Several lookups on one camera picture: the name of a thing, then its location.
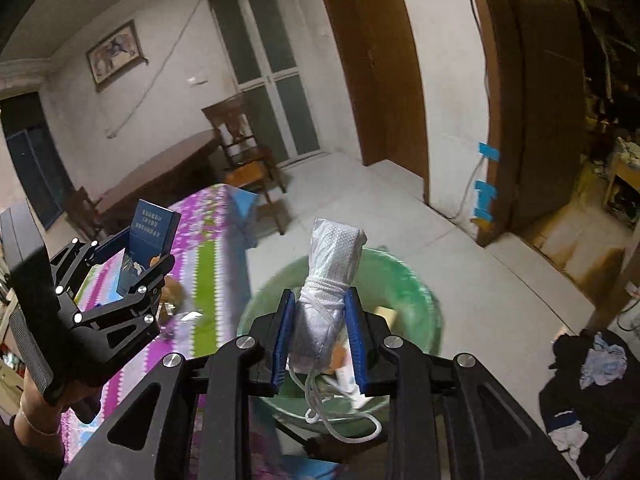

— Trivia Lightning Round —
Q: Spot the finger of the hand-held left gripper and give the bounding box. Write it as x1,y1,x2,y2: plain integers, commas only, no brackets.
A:
75,254,176,333
49,236,133,306

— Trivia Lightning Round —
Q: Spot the person's left hand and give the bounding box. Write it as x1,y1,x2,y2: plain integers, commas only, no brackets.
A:
20,377,101,426

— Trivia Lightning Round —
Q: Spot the dark wooden chair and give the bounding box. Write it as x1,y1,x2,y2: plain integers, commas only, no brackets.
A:
64,187,108,241
201,92,291,236

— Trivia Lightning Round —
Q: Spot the wall cable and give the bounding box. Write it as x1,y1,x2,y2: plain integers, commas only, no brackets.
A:
105,0,211,138

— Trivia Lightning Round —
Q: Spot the green plastic basin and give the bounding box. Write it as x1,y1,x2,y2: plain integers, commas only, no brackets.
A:
236,247,443,428

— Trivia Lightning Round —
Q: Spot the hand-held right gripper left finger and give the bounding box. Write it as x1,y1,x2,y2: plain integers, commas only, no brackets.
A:
60,287,298,480

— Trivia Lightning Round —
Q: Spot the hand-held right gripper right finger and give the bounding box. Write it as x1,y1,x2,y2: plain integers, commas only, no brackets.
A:
344,287,571,480

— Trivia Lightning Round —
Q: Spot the striped floral tablecloth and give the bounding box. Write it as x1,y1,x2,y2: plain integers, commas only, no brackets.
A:
65,183,346,480

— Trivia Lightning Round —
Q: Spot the framed wall picture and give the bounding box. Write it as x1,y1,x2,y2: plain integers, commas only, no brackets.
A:
86,20,148,92

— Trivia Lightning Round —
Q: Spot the pile of dark clothes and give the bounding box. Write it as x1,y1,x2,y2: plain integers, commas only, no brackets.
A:
537,330,640,466

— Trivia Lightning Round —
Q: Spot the brown wooden door frame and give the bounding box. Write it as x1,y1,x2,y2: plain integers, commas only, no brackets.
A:
460,0,588,248

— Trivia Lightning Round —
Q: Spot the dark wooden dining table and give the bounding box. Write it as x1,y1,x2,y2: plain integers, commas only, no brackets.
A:
95,130,223,221

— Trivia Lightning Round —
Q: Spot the frosted glass double door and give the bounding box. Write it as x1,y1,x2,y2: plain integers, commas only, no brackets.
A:
207,0,323,168

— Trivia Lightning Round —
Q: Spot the dark blue box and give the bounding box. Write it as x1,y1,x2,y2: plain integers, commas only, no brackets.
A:
117,199,182,298

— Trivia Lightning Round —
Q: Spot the dark window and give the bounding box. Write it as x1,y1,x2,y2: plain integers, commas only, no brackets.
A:
0,92,76,231

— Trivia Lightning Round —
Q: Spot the white face mask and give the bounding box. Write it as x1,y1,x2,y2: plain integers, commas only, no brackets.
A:
289,217,383,445

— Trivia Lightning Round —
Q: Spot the brown wooden door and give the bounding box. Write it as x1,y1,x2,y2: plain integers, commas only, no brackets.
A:
310,0,431,201

